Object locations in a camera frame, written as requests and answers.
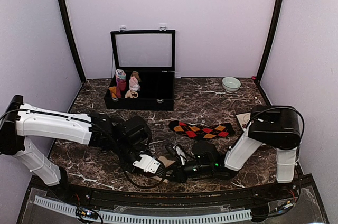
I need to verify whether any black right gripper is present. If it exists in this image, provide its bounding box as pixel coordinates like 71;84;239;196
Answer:
162;161;215;185

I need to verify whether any black argyle orange red sock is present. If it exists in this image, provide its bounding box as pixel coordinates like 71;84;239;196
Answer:
168;120;236;141

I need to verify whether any striped beige maroon sock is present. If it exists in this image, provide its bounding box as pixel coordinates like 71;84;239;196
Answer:
154;156;176;183

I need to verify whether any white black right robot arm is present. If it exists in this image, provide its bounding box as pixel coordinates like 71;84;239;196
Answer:
166;105;305;200

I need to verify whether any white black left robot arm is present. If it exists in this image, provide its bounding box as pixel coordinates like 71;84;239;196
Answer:
1;95;166;201

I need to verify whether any square floral plate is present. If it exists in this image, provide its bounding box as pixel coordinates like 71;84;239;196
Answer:
236;113;251;130

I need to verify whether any beige rolled sock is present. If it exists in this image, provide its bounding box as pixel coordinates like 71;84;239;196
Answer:
125;89;139;99

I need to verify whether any orange rolled sock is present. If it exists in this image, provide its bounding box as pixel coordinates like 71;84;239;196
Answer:
108;86;118;99

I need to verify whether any small circuit board left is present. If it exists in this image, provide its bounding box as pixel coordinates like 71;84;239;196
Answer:
75;207;99;221

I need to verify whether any small circuit board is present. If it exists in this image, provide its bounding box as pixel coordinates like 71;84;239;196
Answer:
75;207;99;221
276;200;295;211

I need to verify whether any pink white rolled sock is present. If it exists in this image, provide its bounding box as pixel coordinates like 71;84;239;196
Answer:
129;76;140;91

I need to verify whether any magenta rolled sock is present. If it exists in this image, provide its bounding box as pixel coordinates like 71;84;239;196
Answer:
116;78;126;98

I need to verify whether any black box with glass lid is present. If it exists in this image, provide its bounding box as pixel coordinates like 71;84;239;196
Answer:
104;30;176;111

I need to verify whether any pale green bowl at back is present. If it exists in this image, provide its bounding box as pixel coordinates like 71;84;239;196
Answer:
222;77;241;93

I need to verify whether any brown rolled sock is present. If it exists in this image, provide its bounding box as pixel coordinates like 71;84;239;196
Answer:
132;71;141;82

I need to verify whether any multicolour rolled sock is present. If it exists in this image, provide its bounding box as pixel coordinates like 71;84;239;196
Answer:
115;69;126;81

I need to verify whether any small circuit board right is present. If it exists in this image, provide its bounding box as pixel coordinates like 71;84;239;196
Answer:
276;200;295;211

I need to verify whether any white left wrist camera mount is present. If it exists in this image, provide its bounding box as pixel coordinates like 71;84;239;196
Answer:
133;154;161;174

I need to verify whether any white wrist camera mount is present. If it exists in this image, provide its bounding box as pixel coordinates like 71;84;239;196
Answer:
174;144;187;166
133;154;161;174

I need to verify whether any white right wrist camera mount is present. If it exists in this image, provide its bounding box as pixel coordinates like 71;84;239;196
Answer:
174;144;187;166

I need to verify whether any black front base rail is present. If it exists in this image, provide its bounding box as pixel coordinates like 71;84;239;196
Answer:
25;177;299;209

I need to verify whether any white slotted cable duct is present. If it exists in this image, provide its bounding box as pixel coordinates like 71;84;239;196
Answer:
33;196;252;223

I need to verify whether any black left frame post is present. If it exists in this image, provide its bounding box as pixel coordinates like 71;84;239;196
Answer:
58;0;87;84

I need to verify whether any black frame post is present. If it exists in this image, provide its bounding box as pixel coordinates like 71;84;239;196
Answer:
58;0;87;84
255;0;283;84

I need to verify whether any black right frame post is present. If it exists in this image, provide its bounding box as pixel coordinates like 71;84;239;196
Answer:
255;0;283;84

